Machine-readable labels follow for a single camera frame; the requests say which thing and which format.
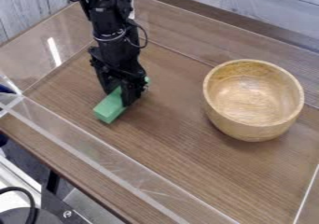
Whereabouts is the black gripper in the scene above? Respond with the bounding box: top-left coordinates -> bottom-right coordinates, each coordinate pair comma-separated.
85,37 -> 149,107

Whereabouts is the green rectangular block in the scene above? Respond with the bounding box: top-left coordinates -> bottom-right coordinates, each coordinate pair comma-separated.
92,76 -> 152,125

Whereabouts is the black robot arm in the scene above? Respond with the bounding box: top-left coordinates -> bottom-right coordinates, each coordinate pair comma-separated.
68,0 -> 146,106

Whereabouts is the light wooden bowl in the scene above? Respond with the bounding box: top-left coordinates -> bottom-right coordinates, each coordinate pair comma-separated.
202,59 -> 305,142

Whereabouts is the black table leg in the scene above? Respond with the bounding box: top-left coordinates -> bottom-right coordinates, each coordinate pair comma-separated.
46,171 -> 60,194

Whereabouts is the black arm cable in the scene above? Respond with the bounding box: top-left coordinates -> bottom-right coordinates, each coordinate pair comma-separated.
122,20 -> 149,49

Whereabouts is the clear acrylic corner bracket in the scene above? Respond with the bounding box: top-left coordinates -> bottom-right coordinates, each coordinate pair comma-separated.
128,0 -> 136,20

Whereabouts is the clear acrylic barrier wall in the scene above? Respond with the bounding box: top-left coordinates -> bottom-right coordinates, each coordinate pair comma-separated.
0,0 -> 319,224

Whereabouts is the black cable loop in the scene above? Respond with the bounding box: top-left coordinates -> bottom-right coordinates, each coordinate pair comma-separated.
0,186 -> 37,224

